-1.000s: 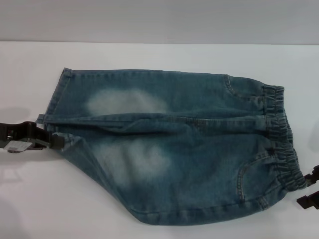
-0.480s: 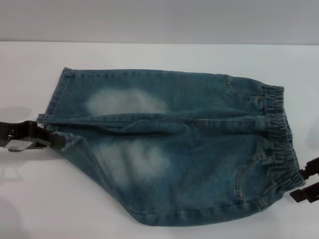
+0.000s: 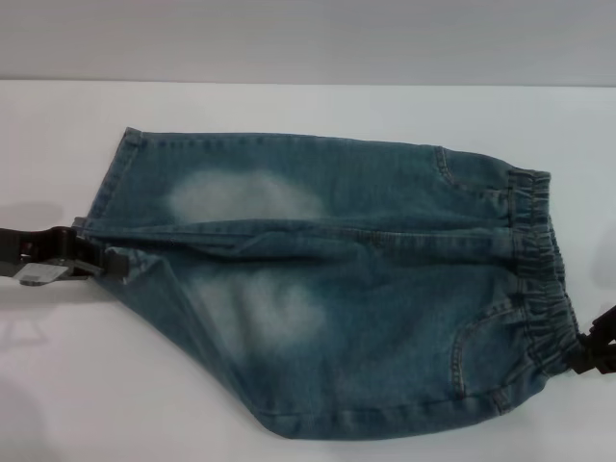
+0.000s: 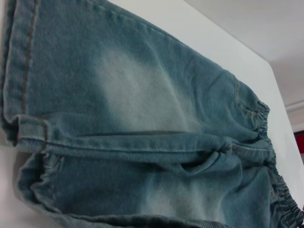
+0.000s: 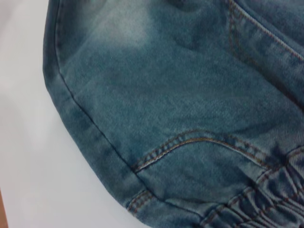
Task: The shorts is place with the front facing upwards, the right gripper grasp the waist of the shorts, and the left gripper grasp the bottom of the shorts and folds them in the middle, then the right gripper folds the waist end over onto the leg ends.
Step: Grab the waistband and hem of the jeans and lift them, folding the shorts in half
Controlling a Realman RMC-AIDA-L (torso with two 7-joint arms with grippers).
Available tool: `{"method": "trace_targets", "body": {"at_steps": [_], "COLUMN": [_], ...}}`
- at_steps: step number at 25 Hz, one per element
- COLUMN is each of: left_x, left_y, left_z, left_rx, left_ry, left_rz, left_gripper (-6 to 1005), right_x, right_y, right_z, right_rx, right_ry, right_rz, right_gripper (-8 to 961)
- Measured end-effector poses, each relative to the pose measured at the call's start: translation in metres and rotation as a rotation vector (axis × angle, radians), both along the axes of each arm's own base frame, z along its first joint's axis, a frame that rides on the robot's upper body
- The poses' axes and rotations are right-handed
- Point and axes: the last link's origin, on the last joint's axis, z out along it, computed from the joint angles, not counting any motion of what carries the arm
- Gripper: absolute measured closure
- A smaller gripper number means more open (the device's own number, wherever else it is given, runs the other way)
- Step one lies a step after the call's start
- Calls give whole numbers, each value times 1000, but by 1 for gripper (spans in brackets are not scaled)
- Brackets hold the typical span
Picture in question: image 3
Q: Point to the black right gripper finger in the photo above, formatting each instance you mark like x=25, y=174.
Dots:
x=599, y=360
x=607, y=327

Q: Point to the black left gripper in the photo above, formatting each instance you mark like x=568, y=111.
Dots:
x=43, y=245

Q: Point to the blue denim shorts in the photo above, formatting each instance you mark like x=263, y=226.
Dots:
x=366, y=298

